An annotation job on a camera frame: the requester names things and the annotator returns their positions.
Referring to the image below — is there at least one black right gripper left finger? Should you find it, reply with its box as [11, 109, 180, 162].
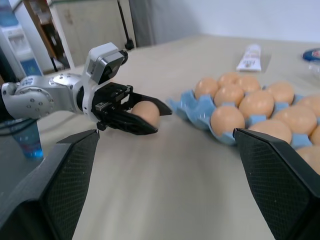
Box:
[0, 129, 100, 240]

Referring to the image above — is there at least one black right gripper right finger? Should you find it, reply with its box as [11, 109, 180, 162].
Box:
[233, 127, 320, 240]

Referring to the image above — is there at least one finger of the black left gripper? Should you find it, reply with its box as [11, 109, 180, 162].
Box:
[106, 109, 160, 136]
[129, 92, 174, 117]

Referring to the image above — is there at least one brown egg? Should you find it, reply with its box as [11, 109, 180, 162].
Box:
[248, 119, 293, 146]
[238, 89, 275, 120]
[309, 124, 320, 147]
[295, 145, 320, 176]
[265, 80, 296, 105]
[272, 104, 318, 137]
[194, 77, 220, 100]
[295, 94, 320, 117]
[130, 101, 161, 126]
[217, 72, 242, 87]
[209, 105, 246, 137]
[213, 84, 246, 107]
[235, 75, 262, 94]

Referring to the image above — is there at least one blue egg tray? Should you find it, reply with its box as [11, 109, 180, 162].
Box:
[165, 85, 320, 151]

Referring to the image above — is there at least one wooden framed cabinet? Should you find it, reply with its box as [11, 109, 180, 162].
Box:
[23, 0, 137, 74]

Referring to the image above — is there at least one white printed tube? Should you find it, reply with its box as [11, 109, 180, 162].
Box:
[235, 44, 263, 73]

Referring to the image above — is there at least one white water dispenser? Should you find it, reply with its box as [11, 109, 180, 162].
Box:
[0, 23, 44, 77]

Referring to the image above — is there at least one clear plastic container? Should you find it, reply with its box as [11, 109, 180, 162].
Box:
[308, 59, 320, 76]

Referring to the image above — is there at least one blue round lid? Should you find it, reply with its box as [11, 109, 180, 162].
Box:
[302, 47, 320, 61]

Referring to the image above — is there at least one blue water jug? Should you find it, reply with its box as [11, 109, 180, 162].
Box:
[0, 0, 20, 28]

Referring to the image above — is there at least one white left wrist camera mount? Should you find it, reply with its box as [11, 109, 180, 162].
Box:
[80, 42, 129, 124]

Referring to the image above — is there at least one black cable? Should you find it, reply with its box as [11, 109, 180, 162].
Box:
[0, 118, 39, 136]

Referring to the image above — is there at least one black cord with plug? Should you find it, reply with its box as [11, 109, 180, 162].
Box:
[117, 0, 136, 50]

